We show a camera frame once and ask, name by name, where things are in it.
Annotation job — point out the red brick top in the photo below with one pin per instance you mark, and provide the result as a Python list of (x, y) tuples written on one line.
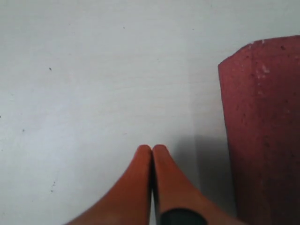
[(260, 90)]

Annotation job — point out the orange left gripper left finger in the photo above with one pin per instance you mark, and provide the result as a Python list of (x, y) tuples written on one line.
[(129, 199)]

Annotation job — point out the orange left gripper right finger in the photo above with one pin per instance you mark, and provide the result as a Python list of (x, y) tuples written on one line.
[(177, 200)]

